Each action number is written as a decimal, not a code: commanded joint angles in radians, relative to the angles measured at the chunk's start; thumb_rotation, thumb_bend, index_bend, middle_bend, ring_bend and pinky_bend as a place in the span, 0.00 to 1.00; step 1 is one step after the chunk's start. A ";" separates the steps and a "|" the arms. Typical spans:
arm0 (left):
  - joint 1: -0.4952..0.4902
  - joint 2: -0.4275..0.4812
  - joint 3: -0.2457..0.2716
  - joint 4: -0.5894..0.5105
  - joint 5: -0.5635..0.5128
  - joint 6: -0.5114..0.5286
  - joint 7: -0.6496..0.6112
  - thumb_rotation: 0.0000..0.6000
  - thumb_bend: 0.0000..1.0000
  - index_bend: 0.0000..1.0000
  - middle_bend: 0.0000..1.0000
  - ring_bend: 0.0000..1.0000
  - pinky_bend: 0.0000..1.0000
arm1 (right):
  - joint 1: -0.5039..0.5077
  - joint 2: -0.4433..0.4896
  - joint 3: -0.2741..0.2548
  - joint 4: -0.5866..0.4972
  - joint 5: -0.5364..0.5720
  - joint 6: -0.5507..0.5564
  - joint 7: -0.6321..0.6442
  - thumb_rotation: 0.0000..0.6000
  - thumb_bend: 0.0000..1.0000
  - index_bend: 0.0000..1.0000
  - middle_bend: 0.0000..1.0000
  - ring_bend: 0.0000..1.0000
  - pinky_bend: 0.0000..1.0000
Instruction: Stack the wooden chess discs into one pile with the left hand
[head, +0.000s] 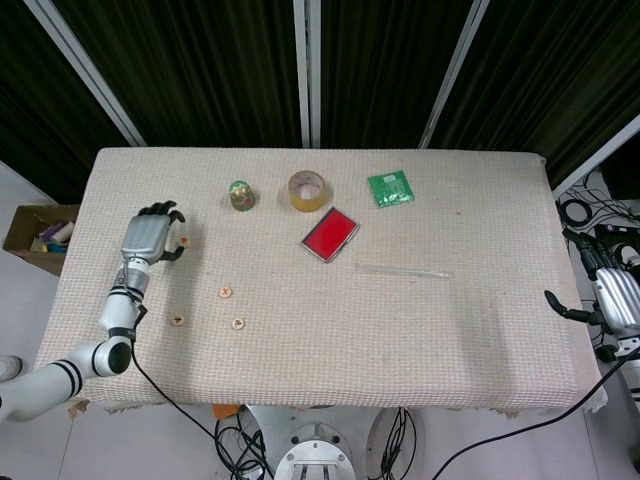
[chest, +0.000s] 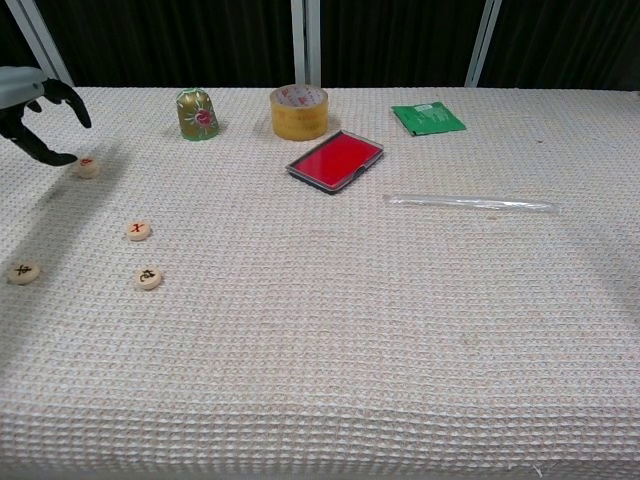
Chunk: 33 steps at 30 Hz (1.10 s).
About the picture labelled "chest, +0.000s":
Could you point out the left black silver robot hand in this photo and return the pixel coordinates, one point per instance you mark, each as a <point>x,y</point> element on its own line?
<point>20,87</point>

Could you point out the wooden chess piece black mark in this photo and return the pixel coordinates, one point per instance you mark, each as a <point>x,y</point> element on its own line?
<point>88,173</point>
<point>148,278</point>
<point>23,273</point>

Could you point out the gold green bell-shaped ornament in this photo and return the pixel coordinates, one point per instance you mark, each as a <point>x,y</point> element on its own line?
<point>197,117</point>

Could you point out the yellow packing tape roll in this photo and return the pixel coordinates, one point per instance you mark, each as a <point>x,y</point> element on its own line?
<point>299,122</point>

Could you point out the red ink pad case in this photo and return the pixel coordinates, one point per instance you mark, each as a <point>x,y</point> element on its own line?
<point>335,160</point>

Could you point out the beige waffle tablecloth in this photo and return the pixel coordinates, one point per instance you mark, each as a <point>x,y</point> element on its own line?
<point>320,310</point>

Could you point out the green foil packet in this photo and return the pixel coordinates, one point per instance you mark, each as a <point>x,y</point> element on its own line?
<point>427,117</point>

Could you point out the clear wrapped straw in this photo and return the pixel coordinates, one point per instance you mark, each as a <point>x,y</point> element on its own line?
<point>470,202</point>

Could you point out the white frame post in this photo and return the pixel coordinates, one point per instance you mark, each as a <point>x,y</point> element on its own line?
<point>298,45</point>
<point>482,45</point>
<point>39,45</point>

